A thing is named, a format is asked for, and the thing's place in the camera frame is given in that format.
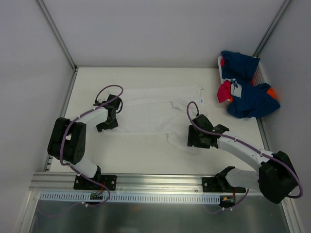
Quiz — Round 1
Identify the white t shirt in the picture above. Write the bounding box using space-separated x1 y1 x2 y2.
108 84 205 154

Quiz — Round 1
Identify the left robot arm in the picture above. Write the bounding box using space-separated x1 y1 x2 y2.
47 94 123 189

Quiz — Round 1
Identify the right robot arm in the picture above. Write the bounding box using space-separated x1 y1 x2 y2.
190 115 303 204

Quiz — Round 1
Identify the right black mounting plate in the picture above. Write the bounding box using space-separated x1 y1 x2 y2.
201 176 234 193

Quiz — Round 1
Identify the black mounting plate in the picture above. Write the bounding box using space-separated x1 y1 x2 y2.
73 174 117 191
201 176 234 193

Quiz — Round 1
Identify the pink t shirt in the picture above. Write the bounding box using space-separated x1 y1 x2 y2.
217 81 233 103

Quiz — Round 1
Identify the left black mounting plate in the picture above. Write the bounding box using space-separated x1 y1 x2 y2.
73 174 117 191

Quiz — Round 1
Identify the blue t shirt pile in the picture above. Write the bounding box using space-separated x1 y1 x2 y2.
221 50 280 118

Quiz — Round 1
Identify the orange t shirt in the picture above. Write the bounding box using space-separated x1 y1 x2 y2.
266 87 277 100

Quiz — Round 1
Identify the white plastic basket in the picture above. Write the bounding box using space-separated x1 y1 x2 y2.
217 56 268 86

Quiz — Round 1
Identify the left corner aluminium post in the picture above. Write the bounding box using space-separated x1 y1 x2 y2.
35 0 77 71

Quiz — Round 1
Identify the corner aluminium post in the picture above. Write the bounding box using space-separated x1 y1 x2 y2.
35 0 77 71
253 0 293 57

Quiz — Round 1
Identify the aluminium front rail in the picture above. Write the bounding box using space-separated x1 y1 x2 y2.
29 171 292 196

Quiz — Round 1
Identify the white slotted cable duct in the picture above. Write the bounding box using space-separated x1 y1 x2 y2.
39 192 221 205

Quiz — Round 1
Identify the right corner aluminium post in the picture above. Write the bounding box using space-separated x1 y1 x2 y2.
253 0 293 57

